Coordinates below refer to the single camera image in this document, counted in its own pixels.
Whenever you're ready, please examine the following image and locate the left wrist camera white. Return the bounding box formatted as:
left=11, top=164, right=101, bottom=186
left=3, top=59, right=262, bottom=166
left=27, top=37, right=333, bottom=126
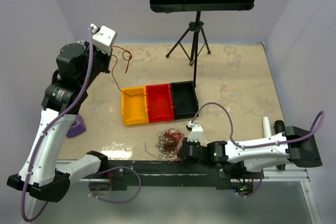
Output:
left=90, top=24, right=118, bottom=55

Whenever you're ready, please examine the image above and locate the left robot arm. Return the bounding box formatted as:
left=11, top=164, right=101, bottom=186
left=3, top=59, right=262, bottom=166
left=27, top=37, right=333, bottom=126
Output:
left=7, top=41, right=111, bottom=202

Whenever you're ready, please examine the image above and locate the white cylinder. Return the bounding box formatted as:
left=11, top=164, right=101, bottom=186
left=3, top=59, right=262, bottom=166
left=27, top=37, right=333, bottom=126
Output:
left=262, top=116, right=272, bottom=138

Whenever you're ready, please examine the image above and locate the black plastic bin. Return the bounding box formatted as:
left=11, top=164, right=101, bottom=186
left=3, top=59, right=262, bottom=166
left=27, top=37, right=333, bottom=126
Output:
left=170, top=81, right=198, bottom=120

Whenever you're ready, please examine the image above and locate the yellow plastic bin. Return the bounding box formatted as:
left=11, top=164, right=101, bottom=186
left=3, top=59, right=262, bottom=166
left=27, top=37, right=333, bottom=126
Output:
left=121, top=86, right=149, bottom=126

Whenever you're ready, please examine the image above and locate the black cylinder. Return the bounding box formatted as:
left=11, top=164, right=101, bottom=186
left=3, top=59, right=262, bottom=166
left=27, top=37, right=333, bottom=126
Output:
left=274, top=120, right=285, bottom=134

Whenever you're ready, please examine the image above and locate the dark red wire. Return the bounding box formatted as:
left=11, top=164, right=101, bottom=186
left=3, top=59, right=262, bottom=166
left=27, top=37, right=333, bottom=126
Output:
left=111, top=46, right=146, bottom=98

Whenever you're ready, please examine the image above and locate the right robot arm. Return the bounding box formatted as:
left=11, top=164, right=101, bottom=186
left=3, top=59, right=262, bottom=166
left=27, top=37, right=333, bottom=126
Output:
left=178, top=126, right=322, bottom=178

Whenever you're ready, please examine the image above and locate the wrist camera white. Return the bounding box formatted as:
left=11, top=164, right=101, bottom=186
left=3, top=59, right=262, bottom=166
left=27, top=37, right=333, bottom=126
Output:
left=90, top=24, right=118, bottom=55
left=186, top=121, right=203, bottom=142

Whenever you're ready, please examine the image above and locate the purple holder block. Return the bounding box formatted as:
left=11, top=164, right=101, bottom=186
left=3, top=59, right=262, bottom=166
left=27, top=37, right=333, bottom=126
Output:
left=66, top=114, right=87, bottom=138

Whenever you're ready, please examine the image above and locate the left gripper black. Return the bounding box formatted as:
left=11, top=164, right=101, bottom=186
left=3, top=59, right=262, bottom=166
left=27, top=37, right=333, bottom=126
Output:
left=80, top=38, right=113, bottom=88

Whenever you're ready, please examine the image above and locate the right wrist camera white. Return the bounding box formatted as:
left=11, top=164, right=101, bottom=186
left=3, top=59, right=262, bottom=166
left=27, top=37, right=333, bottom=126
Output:
left=186, top=121, right=203, bottom=142

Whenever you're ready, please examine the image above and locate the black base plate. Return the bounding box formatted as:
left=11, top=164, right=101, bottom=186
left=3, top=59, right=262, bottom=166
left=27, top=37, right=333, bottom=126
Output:
left=108, top=160, right=262, bottom=190

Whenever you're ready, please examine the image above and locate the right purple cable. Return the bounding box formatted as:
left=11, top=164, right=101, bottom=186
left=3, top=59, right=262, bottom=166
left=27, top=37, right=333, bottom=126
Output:
left=191, top=102, right=326, bottom=198

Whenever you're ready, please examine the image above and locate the purple cable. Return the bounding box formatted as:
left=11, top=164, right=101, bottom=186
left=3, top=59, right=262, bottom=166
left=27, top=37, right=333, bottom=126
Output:
left=20, top=26, right=142, bottom=222
left=191, top=102, right=326, bottom=198

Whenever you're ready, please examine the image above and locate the red plastic bin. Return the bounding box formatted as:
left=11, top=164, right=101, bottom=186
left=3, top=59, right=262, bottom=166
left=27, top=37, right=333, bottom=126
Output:
left=145, top=83, right=174, bottom=123

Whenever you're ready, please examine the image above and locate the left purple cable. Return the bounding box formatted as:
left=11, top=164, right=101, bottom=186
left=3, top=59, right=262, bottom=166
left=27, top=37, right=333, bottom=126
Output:
left=20, top=26, right=142, bottom=222

